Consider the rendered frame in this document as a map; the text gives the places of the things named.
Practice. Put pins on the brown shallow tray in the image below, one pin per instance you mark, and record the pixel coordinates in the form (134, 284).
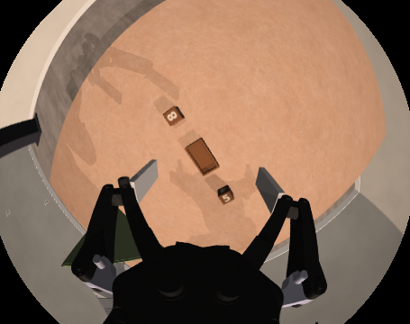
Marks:
(202, 156)

